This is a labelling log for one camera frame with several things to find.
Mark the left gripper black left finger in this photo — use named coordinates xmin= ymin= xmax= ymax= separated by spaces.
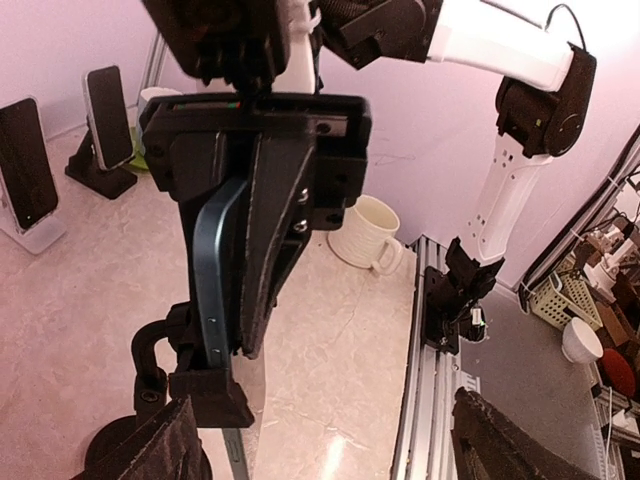
xmin=79 ymin=397 xmax=213 ymax=479

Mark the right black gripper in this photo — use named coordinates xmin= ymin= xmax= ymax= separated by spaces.
xmin=141 ymin=93 xmax=372 ymax=359

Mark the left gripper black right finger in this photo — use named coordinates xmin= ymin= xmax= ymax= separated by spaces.
xmin=451 ymin=388 xmax=594 ymax=480

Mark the teal phone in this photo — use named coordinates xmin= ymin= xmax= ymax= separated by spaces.
xmin=190 ymin=178 xmax=254 ymax=479

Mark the black round-base stand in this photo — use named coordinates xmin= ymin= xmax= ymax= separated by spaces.
xmin=82 ymin=299 xmax=256 ymax=480

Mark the black folding phone stand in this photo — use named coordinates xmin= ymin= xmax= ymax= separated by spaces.
xmin=64 ymin=130 xmax=137 ymax=200

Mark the white folding phone stand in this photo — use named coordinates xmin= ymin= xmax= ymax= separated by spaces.
xmin=1 ymin=177 xmax=67 ymax=255

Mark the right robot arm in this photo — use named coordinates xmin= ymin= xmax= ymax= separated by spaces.
xmin=140 ymin=1 xmax=596 ymax=368

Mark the green saucer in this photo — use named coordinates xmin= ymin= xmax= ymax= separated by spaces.
xmin=130 ymin=127 xmax=144 ymax=169

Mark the light blue mug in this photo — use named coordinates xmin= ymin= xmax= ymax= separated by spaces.
xmin=136 ymin=87 xmax=182 ymax=156

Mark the white bowl on bench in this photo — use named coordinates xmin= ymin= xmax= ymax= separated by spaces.
xmin=561 ymin=317 xmax=604 ymax=364

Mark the cream ceramic mug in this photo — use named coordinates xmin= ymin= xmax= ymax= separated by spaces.
xmin=327 ymin=195 xmax=404 ymax=276

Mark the cream plastic basket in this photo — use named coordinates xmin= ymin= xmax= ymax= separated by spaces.
xmin=529 ymin=256 xmax=603 ymax=331

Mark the left aluminium frame post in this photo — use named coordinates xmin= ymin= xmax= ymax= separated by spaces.
xmin=139 ymin=32 xmax=167 ymax=91

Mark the aluminium frame post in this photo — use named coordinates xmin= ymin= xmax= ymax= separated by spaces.
xmin=139 ymin=32 xmax=167 ymax=91
xmin=514 ymin=121 xmax=639 ymax=313

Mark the right aluminium frame post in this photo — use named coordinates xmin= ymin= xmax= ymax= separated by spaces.
xmin=514 ymin=121 xmax=639 ymax=313

